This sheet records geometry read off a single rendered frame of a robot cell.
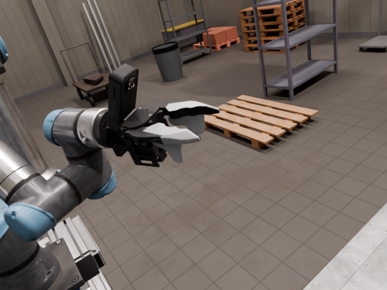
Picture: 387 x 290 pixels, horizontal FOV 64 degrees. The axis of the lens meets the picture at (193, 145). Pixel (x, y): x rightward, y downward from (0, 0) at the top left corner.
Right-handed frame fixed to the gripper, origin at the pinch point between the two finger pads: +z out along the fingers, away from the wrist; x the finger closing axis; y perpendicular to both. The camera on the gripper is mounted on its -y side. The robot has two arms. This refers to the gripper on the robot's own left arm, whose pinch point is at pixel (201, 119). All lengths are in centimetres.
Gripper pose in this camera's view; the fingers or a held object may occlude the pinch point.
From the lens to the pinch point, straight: 45.2
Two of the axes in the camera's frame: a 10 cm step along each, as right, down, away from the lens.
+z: 8.6, 0.5, -5.2
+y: 2.8, 7.9, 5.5
